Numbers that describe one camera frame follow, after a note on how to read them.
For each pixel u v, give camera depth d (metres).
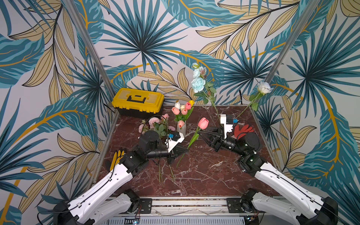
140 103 0.98
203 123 0.53
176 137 0.53
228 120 0.52
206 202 0.76
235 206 0.73
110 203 0.55
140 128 0.99
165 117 0.98
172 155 0.56
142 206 0.73
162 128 0.93
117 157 0.50
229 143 0.54
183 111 0.75
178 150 0.62
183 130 0.91
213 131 0.56
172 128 1.00
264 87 0.69
